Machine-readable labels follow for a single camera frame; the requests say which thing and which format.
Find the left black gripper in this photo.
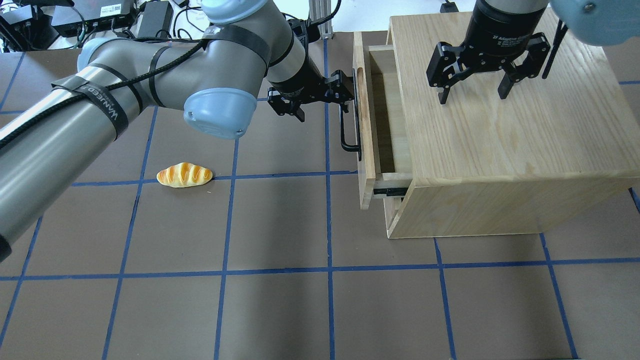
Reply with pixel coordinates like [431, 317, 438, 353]
[266, 55, 355, 123]

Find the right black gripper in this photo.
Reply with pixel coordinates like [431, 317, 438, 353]
[426, 10, 550, 105]

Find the black drawer handle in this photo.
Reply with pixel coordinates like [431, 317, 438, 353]
[339, 68, 362, 162]

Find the wooden drawer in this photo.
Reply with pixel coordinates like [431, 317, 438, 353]
[352, 32, 413, 210]

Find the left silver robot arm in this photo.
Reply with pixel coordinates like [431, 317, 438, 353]
[0, 0, 355, 260]

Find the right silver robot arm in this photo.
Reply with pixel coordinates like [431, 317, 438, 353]
[426, 0, 639, 105]

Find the wooden drawer cabinet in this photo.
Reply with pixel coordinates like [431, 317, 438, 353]
[387, 13, 640, 239]

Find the toy bread roll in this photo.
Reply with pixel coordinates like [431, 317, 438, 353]
[156, 162, 214, 189]

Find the aluminium frame post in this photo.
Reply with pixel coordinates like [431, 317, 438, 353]
[308, 0, 336, 40]

